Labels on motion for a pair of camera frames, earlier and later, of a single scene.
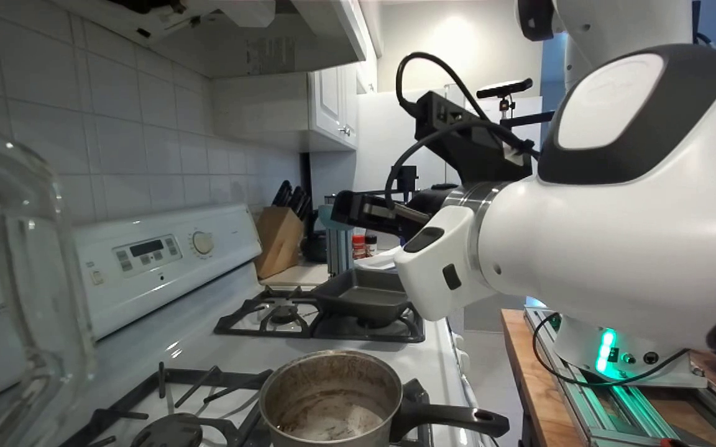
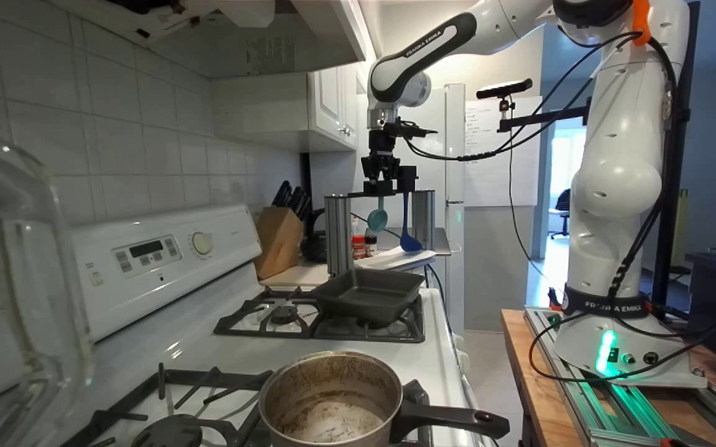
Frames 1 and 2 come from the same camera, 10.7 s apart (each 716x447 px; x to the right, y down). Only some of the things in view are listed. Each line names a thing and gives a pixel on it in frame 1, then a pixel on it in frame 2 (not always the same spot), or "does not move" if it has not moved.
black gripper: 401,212 -> 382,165
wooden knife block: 279,238 does not move
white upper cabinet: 334,106 does not move
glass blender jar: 29,371 does not move
